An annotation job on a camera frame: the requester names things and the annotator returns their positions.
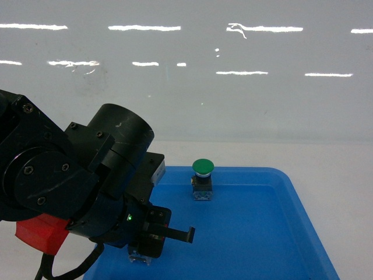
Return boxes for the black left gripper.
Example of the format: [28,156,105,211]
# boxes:
[90,192,196,259]

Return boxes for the red mushroom push button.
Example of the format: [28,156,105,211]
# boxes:
[128,244,153,266]

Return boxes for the green mushroom push button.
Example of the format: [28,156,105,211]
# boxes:
[191,158,214,201]

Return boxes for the blue plastic tray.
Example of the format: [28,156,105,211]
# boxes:
[85,166,338,279]

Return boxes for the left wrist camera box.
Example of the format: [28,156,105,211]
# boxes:
[126,152,166,204]

